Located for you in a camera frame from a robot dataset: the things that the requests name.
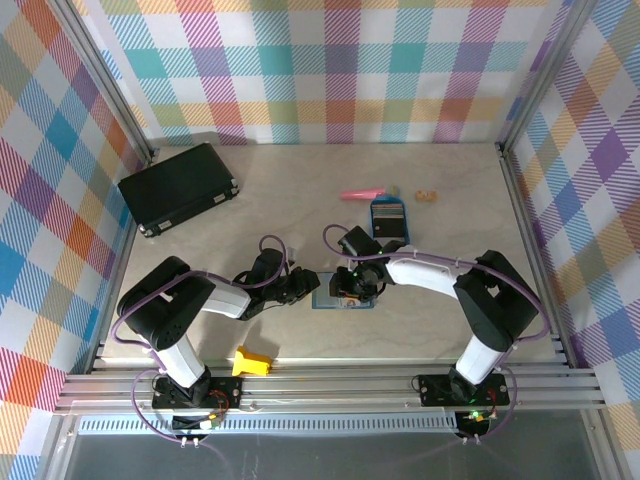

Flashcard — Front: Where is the yellow plastic part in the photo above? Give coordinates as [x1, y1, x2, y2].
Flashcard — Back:
[231, 345, 274, 377]

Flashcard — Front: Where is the blue card holder wallet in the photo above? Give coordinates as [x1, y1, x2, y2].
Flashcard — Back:
[311, 272, 376, 311]

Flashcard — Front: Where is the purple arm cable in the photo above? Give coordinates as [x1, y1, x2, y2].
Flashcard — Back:
[110, 233, 291, 446]
[322, 223, 554, 445]

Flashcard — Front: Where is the aluminium frame post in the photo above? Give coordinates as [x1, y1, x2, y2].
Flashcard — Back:
[494, 0, 601, 154]
[49, 0, 161, 164]

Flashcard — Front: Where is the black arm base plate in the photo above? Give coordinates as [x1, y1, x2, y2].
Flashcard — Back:
[418, 373, 511, 407]
[151, 377, 245, 409]

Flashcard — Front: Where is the grey slotted cable duct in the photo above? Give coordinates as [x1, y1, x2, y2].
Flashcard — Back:
[77, 417, 462, 436]

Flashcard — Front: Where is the black hard case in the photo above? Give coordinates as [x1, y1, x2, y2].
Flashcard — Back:
[117, 142, 241, 239]

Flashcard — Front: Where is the black round cable mount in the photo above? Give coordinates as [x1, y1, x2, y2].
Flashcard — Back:
[171, 411, 222, 449]
[455, 408, 500, 447]

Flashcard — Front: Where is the black credit card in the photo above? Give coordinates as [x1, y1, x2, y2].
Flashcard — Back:
[373, 218, 404, 239]

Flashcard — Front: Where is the pink toy microphone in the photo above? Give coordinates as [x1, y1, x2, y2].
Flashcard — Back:
[340, 184, 401, 201]

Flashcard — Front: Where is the aluminium table edge rail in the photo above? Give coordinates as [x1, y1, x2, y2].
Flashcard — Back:
[53, 366, 610, 415]

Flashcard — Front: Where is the stack of credit cards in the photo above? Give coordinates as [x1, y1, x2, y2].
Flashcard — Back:
[372, 199, 405, 221]

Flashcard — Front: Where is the blue oval card tray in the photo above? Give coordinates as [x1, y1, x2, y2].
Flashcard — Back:
[368, 195, 412, 247]

